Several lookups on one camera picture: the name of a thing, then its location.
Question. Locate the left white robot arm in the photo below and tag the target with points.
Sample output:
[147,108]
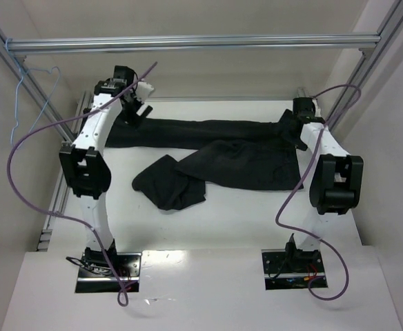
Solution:
[89,176]

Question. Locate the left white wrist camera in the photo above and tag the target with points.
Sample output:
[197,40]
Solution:
[143,91]

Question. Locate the black trousers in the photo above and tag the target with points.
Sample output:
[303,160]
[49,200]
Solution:
[244,155]

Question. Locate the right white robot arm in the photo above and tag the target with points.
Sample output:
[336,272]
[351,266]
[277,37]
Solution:
[334,189]

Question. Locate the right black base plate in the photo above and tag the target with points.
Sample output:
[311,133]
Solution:
[293,273]

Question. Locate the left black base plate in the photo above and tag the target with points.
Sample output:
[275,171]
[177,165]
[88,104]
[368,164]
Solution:
[96,277]

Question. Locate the aluminium frame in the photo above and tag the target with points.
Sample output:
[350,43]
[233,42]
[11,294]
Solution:
[270,46]

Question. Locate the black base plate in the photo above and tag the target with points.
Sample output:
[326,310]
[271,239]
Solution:
[293,273]
[96,277]

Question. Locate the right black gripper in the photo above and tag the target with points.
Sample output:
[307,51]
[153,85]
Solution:
[290,125]

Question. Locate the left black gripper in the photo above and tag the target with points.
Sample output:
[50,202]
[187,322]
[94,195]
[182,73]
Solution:
[136,113]

